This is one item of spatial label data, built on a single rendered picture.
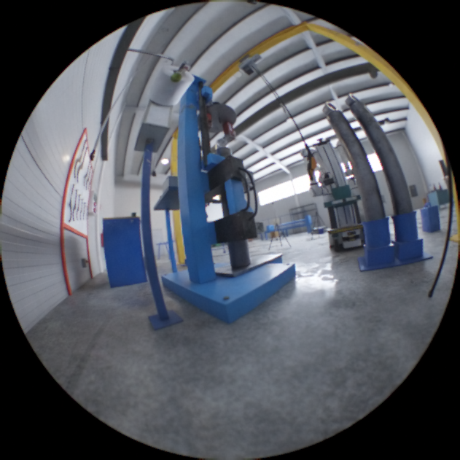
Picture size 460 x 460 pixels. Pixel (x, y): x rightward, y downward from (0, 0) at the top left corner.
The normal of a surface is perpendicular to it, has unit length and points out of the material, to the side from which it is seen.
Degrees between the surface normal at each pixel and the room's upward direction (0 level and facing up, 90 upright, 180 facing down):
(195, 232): 90
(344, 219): 90
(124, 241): 90
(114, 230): 90
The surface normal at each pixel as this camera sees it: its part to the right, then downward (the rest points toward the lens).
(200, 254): 0.66, -0.16
